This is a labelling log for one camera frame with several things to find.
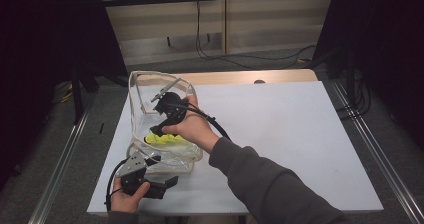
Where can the black curtain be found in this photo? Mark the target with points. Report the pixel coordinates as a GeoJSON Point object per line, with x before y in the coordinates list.
{"type": "Point", "coordinates": [383, 34]}
{"type": "Point", "coordinates": [50, 50]}

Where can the black metal stand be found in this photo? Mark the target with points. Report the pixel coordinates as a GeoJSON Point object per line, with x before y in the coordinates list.
{"type": "Point", "coordinates": [78, 97]}

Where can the white table cover sheet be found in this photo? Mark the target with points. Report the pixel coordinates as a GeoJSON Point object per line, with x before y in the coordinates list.
{"type": "Point", "coordinates": [283, 134]}

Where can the person's right hand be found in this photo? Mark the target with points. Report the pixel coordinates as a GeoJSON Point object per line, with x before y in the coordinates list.
{"type": "Point", "coordinates": [196, 130]}

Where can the wooden table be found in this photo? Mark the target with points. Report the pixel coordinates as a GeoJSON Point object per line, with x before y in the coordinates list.
{"type": "Point", "coordinates": [233, 77]}

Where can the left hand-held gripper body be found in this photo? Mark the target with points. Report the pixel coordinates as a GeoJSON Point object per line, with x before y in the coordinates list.
{"type": "Point", "coordinates": [133, 165]}

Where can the dark round table grommet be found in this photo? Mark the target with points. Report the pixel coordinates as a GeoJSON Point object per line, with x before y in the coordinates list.
{"type": "Point", "coordinates": [259, 82]}

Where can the metal floor rail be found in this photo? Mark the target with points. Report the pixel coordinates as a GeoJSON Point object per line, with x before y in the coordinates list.
{"type": "Point", "coordinates": [396, 180]}
{"type": "Point", "coordinates": [56, 180]}

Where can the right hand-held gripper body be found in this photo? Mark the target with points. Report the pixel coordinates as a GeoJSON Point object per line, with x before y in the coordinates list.
{"type": "Point", "coordinates": [170, 104]}

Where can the clear plastic tote bag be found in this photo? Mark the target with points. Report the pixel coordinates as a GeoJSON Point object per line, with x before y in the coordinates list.
{"type": "Point", "coordinates": [140, 117]}

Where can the person's left hand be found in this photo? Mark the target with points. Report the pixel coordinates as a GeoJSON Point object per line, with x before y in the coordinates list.
{"type": "Point", "coordinates": [126, 202]}

